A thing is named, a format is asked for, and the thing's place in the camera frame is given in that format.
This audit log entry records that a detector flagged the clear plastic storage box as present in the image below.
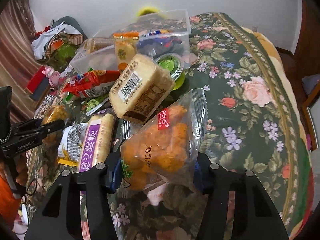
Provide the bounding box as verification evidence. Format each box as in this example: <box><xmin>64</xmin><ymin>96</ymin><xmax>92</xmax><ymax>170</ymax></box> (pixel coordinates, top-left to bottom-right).
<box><xmin>69</xmin><ymin>9</ymin><xmax>191</xmax><ymax>74</ymax></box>

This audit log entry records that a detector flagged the green pea snack bag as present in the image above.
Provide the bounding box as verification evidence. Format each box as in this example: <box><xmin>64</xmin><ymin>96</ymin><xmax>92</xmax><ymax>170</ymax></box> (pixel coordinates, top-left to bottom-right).
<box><xmin>86</xmin><ymin>96</ymin><xmax>109</xmax><ymax>116</ymax></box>

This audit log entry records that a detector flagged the silver yellow snack bag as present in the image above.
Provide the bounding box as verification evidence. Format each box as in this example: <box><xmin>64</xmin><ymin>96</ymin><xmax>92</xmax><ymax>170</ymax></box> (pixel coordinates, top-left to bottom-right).
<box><xmin>57</xmin><ymin>123</ymin><xmax>88</xmax><ymax>167</ymax></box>

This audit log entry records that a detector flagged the orange fried snack bag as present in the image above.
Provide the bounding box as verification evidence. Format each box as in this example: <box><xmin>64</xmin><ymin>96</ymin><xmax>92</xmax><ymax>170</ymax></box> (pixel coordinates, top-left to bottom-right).
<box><xmin>120</xmin><ymin>88</ymin><xmax>208</xmax><ymax>192</ymax></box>

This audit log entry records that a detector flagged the orange biscuit packet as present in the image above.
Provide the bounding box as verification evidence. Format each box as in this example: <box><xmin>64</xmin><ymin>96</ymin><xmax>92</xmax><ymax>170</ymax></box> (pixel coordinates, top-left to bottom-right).
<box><xmin>113</xmin><ymin>32</ymin><xmax>139</xmax><ymax>73</ymax></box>

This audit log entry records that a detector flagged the blue red snack bag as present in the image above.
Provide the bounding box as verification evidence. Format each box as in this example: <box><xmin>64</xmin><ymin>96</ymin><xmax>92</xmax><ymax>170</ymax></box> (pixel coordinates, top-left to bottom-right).
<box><xmin>136</xmin><ymin>29</ymin><xmax>184</xmax><ymax>59</ymax></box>

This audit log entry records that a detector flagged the operator left hand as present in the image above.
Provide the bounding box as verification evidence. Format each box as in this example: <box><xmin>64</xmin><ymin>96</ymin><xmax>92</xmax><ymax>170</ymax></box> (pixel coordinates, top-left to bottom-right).
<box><xmin>0</xmin><ymin>153</ymin><xmax>28</xmax><ymax>186</ymax></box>

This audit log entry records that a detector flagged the purple label rice bar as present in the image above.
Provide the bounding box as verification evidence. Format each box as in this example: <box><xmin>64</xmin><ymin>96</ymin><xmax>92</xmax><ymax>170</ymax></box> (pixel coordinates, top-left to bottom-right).
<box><xmin>77</xmin><ymin>113</ymin><xmax>116</xmax><ymax>172</ymax></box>

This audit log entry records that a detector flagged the red box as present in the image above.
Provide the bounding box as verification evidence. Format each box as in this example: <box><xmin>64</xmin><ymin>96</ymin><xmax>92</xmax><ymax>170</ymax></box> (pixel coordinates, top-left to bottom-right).
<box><xmin>24</xmin><ymin>66</ymin><xmax>50</xmax><ymax>102</ymax></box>

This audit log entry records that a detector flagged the pink plush toy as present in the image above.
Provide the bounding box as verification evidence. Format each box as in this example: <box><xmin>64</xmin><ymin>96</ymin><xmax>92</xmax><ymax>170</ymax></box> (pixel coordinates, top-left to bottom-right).
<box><xmin>42</xmin><ymin>67</ymin><xmax>60</xmax><ymax>87</ymax></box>

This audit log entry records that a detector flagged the pile of clothes on chair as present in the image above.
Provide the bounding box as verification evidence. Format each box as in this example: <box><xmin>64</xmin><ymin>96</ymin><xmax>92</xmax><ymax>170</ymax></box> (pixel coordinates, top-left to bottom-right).
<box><xmin>31</xmin><ymin>16</ymin><xmax>87</xmax><ymax>72</ymax></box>

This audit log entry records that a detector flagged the yellow sandwich biscuit pack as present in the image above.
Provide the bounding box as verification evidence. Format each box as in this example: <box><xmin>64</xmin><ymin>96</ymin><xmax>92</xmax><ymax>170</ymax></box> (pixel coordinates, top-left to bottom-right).
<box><xmin>83</xmin><ymin>37</ymin><xmax>114</xmax><ymax>54</ymax></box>

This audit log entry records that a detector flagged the green jelly cup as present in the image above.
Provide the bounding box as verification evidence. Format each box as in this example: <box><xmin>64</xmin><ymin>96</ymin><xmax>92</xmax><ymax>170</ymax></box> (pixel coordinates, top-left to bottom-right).
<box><xmin>155</xmin><ymin>53</ymin><xmax>185</xmax><ymax>90</ymax></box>

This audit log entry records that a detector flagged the red cracker bag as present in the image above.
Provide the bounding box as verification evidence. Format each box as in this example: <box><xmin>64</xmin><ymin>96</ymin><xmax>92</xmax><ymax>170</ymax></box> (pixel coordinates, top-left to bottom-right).
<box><xmin>62</xmin><ymin>70</ymin><xmax>120</xmax><ymax>98</ymax></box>

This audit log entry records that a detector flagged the green floral bedspread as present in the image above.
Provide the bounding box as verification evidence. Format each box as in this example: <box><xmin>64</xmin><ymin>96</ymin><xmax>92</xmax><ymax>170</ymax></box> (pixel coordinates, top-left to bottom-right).
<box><xmin>108</xmin><ymin>12</ymin><xmax>313</xmax><ymax>239</ymax></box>

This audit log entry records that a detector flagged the yellow foam tube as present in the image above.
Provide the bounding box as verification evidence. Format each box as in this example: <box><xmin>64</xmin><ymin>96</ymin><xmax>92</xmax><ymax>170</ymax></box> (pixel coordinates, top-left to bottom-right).
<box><xmin>137</xmin><ymin>6</ymin><xmax>160</xmax><ymax>17</ymax></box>

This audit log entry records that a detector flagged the beige rice cake pack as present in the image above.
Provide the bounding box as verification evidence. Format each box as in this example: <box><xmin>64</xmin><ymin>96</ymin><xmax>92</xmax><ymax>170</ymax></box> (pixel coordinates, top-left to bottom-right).
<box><xmin>108</xmin><ymin>54</ymin><xmax>175</xmax><ymax>125</ymax></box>

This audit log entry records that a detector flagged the striped red curtain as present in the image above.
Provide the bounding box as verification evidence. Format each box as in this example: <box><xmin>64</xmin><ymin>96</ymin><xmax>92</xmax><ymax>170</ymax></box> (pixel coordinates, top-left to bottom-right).
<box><xmin>1</xmin><ymin>0</ymin><xmax>41</xmax><ymax>122</ymax></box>

